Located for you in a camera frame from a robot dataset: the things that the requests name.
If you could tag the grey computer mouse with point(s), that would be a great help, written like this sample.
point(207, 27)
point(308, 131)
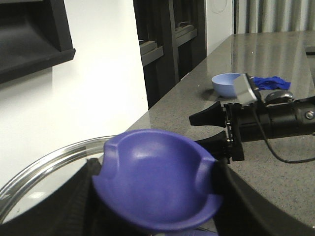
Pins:
point(280, 96)

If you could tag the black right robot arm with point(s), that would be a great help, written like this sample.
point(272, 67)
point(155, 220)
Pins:
point(266, 168)

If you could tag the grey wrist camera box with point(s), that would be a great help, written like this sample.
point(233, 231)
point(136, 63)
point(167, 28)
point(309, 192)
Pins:
point(245, 90)

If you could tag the black range hood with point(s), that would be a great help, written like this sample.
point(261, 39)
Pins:
point(34, 35)

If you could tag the light blue bowl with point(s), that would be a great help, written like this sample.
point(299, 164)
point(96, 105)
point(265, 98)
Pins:
point(223, 84)

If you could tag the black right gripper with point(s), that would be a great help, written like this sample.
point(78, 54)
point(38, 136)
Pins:
point(238, 120)

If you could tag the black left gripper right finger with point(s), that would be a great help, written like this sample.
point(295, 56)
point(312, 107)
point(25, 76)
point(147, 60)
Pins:
point(244, 212)

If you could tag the black shelving rack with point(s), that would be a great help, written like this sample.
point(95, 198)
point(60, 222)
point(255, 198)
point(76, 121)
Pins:
point(172, 41)

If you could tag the glass lid with purple knob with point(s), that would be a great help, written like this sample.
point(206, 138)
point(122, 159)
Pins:
point(150, 181)

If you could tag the blue crumpled cloth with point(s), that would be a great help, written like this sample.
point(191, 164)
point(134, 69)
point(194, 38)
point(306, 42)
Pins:
point(271, 83)

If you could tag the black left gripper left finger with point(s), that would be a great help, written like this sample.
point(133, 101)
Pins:
point(69, 211)

